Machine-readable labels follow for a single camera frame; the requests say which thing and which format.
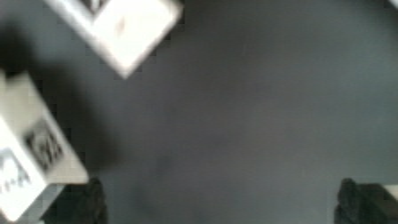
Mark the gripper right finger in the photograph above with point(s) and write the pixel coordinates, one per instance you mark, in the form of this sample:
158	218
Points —
366	203

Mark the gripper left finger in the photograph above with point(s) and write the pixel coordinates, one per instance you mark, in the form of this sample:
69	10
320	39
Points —
78	207

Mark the white table leg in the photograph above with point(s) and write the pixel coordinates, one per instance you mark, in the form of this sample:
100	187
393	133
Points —
39	163
123	26

